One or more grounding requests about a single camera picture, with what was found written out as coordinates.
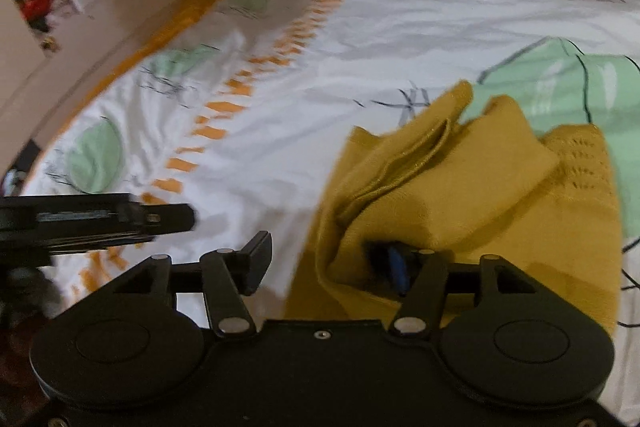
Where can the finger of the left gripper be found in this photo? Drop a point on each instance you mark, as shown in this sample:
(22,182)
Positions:
(168,219)

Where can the mustard yellow knit sweater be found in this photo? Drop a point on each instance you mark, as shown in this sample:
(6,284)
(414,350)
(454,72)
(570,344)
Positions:
(545,202)

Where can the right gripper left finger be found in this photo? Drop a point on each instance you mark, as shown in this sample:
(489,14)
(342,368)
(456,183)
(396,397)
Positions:
(227,277)

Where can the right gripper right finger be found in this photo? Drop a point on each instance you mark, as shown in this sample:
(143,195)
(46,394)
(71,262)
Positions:
(420,280)

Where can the red item on shelf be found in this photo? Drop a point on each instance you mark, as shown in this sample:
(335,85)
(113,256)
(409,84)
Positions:
(35,13)

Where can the white leaf-print bed sheet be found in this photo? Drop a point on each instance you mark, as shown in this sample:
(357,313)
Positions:
(242,109)

